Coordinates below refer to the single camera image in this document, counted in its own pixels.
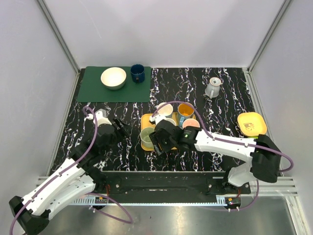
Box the light green mug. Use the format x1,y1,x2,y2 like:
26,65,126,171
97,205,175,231
140,127,154,149

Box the light blue footed mug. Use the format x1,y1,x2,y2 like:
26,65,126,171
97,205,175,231
205,77,223,99

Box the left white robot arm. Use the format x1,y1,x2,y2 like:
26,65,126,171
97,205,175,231
9,117,131,235

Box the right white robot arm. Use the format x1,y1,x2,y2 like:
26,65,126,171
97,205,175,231
149,120,281,195

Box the white interior grey mug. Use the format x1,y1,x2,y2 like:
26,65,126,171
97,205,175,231
165,118,177,126

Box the pink mug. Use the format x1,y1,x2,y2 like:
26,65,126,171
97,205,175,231
182,118,200,128

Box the orange interior blue mug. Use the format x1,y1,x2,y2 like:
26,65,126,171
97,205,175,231
177,103,194,127

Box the dark blue mug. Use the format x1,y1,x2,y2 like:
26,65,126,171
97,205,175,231
130,64,145,83

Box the orange plastic tray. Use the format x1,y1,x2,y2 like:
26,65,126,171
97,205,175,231
140,112,201,151

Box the dark green mat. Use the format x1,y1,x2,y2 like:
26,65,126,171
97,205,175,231
76,66,152,103

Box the cream bowl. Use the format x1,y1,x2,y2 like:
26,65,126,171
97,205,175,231
100,67,127,90

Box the yellow square plate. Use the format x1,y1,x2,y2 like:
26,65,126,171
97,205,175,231
237,112,267,137

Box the white mug blue handle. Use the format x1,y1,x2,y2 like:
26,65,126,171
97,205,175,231
156,102,173,118

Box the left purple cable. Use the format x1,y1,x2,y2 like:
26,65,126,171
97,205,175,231
9,105,134,235

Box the purple cable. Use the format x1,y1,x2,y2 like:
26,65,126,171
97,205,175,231
9,105,134,235
151,100,294,212

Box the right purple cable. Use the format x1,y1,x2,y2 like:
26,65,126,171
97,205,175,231
151,100,294,212

